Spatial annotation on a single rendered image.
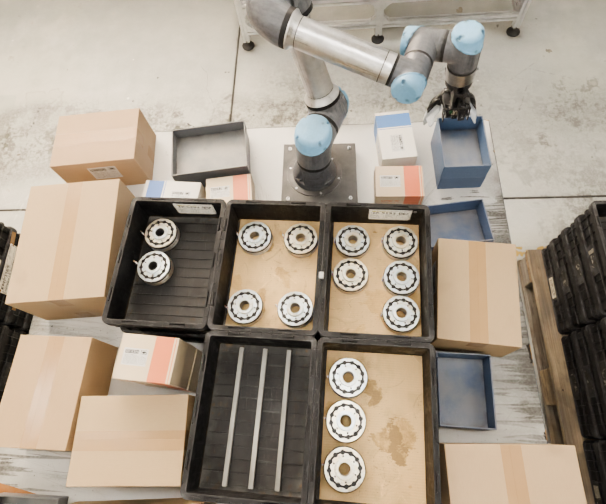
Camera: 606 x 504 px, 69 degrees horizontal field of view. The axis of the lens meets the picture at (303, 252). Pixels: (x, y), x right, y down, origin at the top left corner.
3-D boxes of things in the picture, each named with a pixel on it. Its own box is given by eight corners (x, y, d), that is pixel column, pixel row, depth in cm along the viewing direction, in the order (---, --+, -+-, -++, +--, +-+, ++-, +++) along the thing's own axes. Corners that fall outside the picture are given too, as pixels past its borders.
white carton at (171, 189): (148, 221, 158) (138, 210, 150) (156, 193, 163) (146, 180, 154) (202, 224, 156) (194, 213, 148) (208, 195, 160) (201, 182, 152)
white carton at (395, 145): (373, 129, 166) (374, 113, 158) (405, 126, 165) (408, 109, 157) (380, 174, 158) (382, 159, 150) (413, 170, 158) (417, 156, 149)
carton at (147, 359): (124, 381, 122) (111, 378, 115) (135, 338, 126) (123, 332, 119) (179, 387, 120) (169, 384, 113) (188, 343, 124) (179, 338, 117)
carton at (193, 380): (146, 385, 135) (136, 383, 129) (156, 347, 140) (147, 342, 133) (196, 392, 133) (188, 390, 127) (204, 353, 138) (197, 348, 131)
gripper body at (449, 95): (440, 124, 126) (446, 94, 115) (438, 100, 129) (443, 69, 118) (468, 122, 125) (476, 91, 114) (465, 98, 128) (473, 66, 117)
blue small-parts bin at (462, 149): (433, 130, 155) (437, 117, 149) (476, 128, 154) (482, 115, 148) (439, 178, 147) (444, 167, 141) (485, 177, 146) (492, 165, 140)
